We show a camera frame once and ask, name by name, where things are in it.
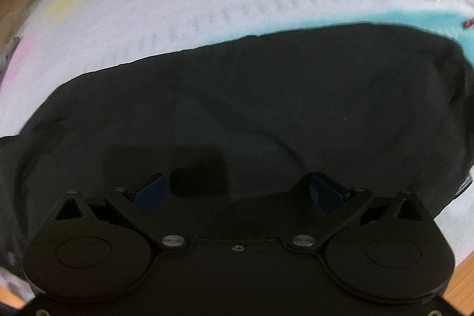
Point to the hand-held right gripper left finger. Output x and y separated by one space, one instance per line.
149 196

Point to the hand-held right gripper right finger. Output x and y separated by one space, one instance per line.
324 194

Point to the black pants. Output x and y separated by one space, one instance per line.
259 108

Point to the pastel patterned blanket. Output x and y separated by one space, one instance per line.
177 8

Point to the small red object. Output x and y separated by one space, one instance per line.
468 22

